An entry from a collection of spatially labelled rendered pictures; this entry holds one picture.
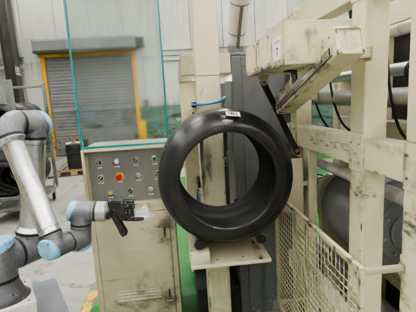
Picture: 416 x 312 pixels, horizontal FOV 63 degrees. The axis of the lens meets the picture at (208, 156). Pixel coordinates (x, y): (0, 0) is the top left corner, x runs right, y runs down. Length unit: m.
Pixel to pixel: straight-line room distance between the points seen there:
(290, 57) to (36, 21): 11.01
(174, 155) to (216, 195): 0.55
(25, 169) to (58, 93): 9.99
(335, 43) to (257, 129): 0.46
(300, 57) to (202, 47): 0.69
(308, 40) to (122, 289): 1.92
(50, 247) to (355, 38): 1.34
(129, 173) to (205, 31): 1.01
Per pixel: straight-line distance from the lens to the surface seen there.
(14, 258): 1.81
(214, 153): 1.83
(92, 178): 2.31
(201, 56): 1.81
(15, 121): 1.66
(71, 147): 8.11
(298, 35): 1.27
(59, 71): 11.54
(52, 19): 11.80
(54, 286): 2.10
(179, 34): 11.02
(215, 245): 1.78
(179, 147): 1.40
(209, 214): 1.77
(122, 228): 1.61
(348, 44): 1.22
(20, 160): 1.61
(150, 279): 2.45
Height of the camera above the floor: 1.54
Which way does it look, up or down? 10 degrees down
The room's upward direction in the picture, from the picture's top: 3 degrees counter-clockwise
